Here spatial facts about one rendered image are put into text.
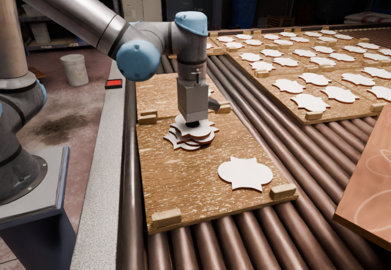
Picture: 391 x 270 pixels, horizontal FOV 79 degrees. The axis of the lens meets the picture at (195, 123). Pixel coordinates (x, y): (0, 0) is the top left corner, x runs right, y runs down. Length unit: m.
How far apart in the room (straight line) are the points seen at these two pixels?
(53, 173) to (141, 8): 4.98
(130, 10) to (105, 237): 5.19
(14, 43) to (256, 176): 0.67
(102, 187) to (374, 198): 0.58
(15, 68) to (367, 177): 0.83
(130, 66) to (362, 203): 0.47
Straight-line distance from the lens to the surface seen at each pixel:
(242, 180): 0.60
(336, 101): 1.09
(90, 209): 0.63
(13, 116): 0.75
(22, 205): 0.75
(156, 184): 0.61
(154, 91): 1.04
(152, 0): 5.60
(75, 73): 3.67
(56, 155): 0.86
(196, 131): 0.68
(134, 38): 0.47
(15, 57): 0.75
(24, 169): 0.77
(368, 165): 0.61
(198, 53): 0.59
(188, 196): 0.57
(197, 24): 0.58
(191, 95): 0.62
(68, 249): 1.01
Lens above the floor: 1.38
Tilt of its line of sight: 33 degrees down
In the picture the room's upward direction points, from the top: straight up
